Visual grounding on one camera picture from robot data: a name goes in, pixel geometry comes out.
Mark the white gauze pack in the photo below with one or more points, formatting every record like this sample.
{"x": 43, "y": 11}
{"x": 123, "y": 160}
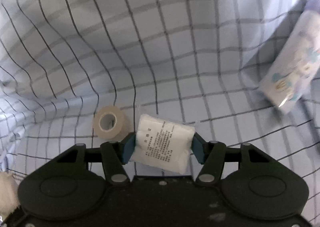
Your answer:
{"x": 162, "y": 142}

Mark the white fluffy cloth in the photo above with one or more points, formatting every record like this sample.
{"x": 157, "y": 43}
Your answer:
{"x": 7, "y": 192}

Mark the white checked cloth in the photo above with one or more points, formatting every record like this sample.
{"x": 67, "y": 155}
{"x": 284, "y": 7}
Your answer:
{"x": 125, "y": 42}

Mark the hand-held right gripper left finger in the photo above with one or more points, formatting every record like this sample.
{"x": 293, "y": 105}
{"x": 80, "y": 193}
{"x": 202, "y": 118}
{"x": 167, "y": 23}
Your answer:
{"x": 128, "y": 148}

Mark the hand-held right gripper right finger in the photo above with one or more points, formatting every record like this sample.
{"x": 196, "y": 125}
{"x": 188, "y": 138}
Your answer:
{"x": 197, "y": 148}

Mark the beige tape roll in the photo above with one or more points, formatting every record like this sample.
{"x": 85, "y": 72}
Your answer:
{"x": 110, "y": 123}

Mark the printed pastel bottle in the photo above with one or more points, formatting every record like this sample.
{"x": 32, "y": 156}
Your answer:
{"x": 292, "y": 64}

